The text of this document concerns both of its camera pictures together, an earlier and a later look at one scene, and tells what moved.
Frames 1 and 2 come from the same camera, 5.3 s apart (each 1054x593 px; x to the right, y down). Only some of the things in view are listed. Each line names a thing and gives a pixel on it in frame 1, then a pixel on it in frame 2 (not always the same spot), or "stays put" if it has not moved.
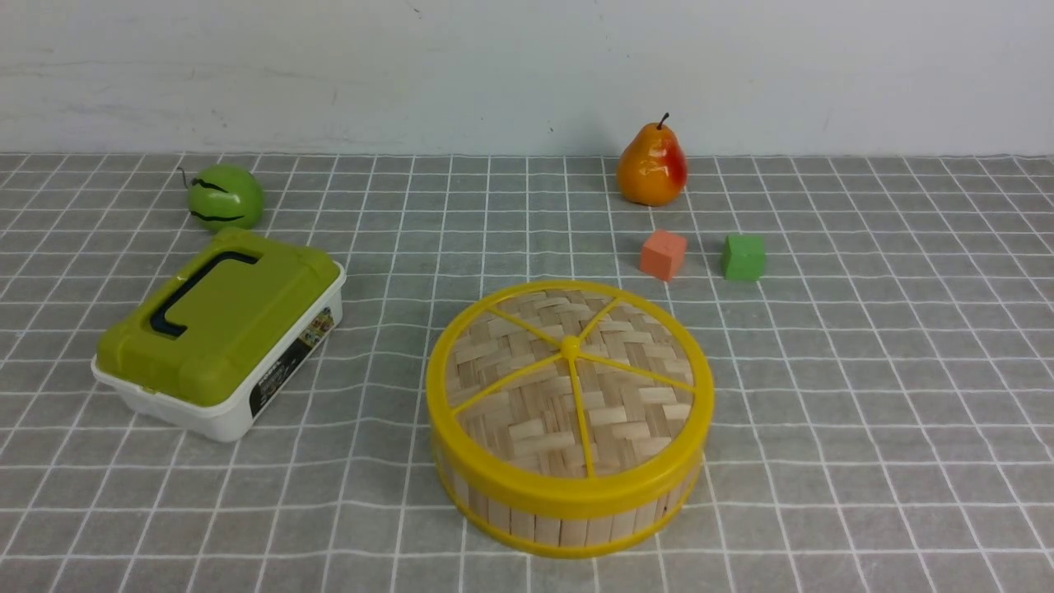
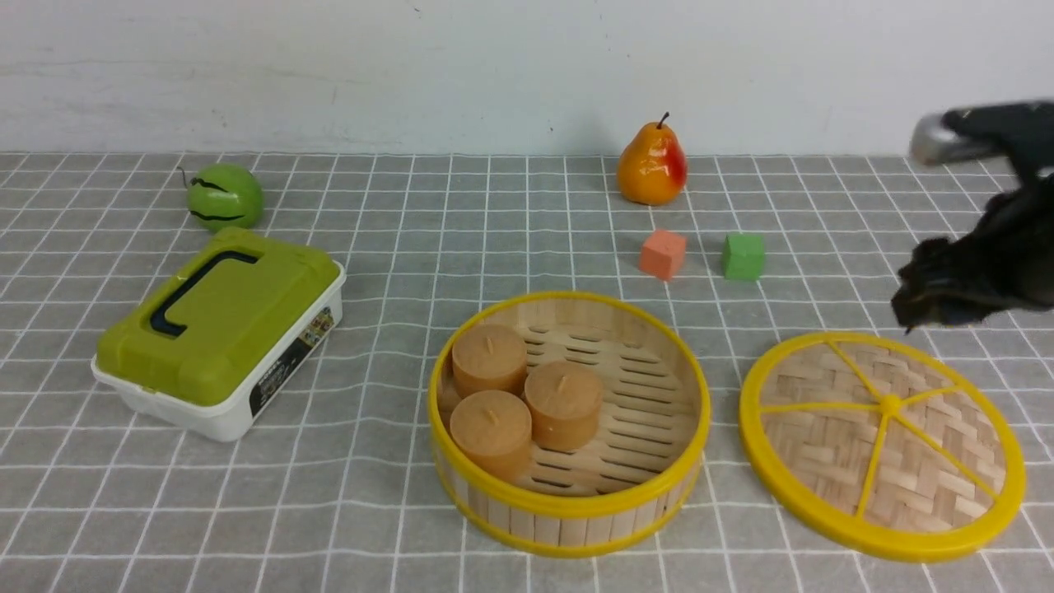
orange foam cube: (661, 255) stays put
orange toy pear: (653, 170) stays put
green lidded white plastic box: (212, 333) stays put
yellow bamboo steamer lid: (571, 399) → (882, 449)
